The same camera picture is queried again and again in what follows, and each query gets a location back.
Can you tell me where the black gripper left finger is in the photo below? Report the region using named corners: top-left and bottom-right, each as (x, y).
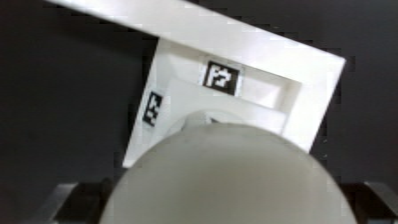
top-left (32, 178), bottom-right (114, 224)

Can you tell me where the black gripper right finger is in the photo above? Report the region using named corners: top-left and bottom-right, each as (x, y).
top-left (340, 182), bottom-right (398, 224)

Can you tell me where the white lamp bulb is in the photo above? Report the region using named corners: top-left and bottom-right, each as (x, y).
top-left (100, 112), bottom-right (357, 224)

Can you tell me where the white lamp base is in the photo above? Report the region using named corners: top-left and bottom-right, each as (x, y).
top-left (123, 40), bottom-right (300, 167)

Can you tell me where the white right fence bar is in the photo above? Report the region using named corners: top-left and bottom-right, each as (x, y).
top-left (46, 0), bottom-right (345, 149)

